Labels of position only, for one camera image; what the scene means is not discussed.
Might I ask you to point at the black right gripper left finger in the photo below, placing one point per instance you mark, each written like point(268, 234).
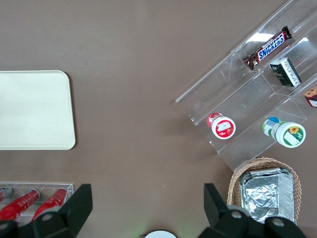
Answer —
point(74, 210)

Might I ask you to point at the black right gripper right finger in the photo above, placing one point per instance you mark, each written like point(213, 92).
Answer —
point(218, 215)

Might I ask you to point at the light tan wicker basket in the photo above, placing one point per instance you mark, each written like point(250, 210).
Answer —
point(234, 183)

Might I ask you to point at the cream rectangular tray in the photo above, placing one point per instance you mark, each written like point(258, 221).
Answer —
point(34, 109)

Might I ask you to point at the clear acrylic bottle rack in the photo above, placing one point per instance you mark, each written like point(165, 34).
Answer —
point(70, 188)

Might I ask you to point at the aluminium foil container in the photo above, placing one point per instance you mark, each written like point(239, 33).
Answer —
point(265, 196)

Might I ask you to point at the red lid yogurt cup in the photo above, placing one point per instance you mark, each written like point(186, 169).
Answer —
point(223, 127)

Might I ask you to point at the green lid yogurt cup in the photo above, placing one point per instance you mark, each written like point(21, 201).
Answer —
point(288, 134)

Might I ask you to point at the clear acrylic stepped display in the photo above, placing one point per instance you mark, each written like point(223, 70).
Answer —
point(247, 99)

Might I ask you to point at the red cookie box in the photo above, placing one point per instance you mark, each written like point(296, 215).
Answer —
point(312, 96)

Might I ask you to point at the small black white box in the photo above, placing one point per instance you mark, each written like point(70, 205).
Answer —
point(286, 72)

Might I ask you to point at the Snickers chocolate bar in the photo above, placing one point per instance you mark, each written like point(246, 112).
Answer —
point(268, 48)

